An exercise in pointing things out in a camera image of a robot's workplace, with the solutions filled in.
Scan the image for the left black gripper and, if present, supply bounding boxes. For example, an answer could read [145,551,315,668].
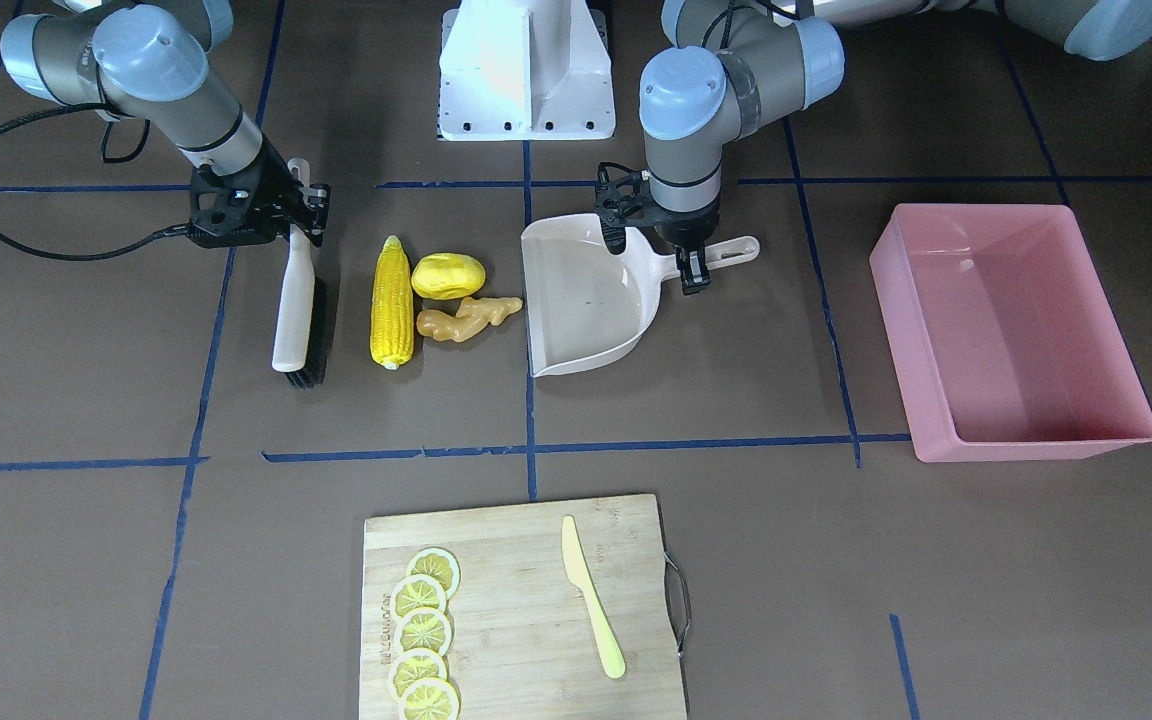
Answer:
[652,209,719,296]

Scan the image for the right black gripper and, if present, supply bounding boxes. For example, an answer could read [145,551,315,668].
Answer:
[227,160,332,247]

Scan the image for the beige plastic dustpan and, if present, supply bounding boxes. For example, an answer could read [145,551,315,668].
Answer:
[520,213,761,378]

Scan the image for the yellow corn cob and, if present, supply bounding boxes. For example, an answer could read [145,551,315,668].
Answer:
[369,234,415,370]

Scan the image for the beige hand brush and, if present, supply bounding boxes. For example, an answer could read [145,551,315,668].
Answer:
[271,158,329,391]

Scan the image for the yellow toy potato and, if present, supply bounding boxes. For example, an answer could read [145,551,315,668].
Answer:
[410,252,486,301]

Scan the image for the tan toy ginger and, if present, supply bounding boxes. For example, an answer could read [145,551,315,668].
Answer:
[415,297,524,343]

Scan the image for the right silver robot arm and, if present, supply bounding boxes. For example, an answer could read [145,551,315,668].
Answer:
[0,1,329,249]

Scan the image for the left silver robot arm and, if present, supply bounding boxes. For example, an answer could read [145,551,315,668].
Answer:
[634,1,1152,295]

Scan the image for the pink plastic bin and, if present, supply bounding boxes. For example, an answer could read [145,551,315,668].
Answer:
[870,202,1152,462]

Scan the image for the yellow plastic knife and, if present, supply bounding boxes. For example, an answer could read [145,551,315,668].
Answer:
[559,515,627,680]

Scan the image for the lemon slice one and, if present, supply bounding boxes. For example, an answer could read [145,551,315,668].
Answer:
[406,547,461,600]

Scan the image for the lemon slice two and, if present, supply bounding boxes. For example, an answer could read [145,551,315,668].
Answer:
[391,574,448,619]

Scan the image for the wooden cutting board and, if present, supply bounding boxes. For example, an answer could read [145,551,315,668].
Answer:
[357,495,687,719]

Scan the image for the lemon slice three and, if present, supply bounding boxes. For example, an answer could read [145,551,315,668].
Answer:
[394,607,454,655]

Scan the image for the lemon slice four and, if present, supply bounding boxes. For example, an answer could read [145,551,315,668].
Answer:
[387,647,449,702]

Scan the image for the lemon slice five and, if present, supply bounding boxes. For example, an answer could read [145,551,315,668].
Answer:
[399,676,461,720]

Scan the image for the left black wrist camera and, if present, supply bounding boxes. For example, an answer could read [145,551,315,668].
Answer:
[594,161,652,256]

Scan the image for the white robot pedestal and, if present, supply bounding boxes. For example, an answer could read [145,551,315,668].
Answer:
[438,1,616,142]

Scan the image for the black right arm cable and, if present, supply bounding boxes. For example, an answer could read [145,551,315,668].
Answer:
[0,100,197,263]

